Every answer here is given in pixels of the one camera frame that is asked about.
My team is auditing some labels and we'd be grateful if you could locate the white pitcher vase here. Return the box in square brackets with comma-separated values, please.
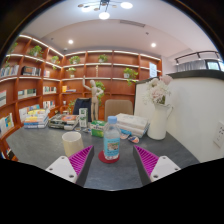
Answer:
[146, 103, 174, 141]

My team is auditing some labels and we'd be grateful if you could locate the beige chair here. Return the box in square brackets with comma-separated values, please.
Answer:
[104, 98, 134, 122]

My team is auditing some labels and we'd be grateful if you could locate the dark chair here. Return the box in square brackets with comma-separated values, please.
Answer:
[72, 97, 93, 118]

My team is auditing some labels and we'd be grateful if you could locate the ceiling air vent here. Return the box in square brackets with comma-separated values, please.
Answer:
[119, 19, 146, 28]

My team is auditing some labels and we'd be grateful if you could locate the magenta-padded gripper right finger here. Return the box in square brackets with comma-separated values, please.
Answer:
[131, 144, 182, 187]

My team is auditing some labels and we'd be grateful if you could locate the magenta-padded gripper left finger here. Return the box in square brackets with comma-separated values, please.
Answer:
[44, 144, 95, 187]

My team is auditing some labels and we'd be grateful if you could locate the colourful book stack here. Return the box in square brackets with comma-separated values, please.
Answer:
[23, 108, 51, 130]

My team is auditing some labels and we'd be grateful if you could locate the dark magazine stack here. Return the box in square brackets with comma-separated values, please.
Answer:
[48, 113, 81, 131]

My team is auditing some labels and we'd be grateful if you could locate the cream cup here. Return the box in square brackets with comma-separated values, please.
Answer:
[61, 131, 85, 158]

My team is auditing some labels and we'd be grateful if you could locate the tall green-white carton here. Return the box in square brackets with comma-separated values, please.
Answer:
[78, 107, 89, 129]

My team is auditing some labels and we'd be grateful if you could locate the pale pink flower bouquet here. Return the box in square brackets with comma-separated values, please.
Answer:
[143, 74, 174, 106]

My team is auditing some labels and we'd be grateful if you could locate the flat green-white box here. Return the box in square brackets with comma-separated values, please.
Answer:
[89, 120, 108, 138]

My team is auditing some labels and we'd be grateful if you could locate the wooden artist mannequin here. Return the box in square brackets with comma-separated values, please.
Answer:
[82, 79, 105, 121]

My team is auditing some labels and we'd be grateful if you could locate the white book stack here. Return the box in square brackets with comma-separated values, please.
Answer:
[114, 112, 151, 139]

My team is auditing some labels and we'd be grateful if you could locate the wooden shelf unit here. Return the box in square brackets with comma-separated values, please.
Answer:
[0, 33, 163, 161]

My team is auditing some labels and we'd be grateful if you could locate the clear blue-capped water bottle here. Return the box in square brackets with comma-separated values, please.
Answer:
[102, 115, 121, 161]

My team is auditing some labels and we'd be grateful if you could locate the black track light rail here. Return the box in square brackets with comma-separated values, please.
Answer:
[174, 50, 221, 66]

